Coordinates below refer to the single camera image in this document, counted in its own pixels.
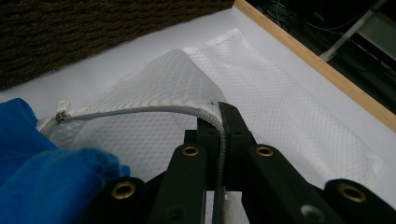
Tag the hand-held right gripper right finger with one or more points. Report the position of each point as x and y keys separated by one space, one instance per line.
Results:
x=235 y=140

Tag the brown woven basket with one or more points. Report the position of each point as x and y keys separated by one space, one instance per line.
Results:
x=77 y=31

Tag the blue printed shirt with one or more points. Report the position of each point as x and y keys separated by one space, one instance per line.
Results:
x=46 y=174

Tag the light wooden table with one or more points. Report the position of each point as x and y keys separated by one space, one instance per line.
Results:
x=327 y=70

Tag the white metal desk frame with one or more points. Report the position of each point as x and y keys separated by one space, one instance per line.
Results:
x=351 y=31

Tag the white mesh laundry bag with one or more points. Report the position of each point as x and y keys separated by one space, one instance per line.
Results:
x=264 y=109

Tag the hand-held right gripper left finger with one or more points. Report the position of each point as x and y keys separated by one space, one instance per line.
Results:
x=214 y=155

